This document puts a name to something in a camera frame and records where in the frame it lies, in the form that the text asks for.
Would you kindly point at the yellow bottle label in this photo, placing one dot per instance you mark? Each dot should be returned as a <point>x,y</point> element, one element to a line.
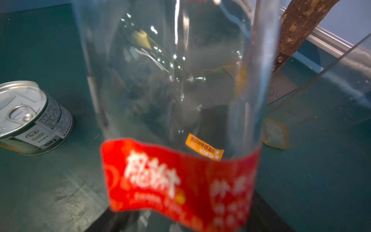
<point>204,148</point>

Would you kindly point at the black capped glass bottle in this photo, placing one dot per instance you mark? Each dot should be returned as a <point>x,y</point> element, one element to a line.
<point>160,70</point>

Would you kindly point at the clear square glass bottle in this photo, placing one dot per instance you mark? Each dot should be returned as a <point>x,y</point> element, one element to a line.
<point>337,98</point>

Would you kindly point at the red bottle label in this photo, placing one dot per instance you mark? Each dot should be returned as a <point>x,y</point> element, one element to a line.
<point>201,194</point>

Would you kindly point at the pink cherry blossom tree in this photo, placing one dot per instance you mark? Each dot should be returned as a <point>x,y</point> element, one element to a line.
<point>297,22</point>

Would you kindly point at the aluminium back crossbar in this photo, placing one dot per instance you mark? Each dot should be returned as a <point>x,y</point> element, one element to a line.
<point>326,40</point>

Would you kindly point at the brown tree base plate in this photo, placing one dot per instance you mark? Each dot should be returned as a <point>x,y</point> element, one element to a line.
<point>281,86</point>

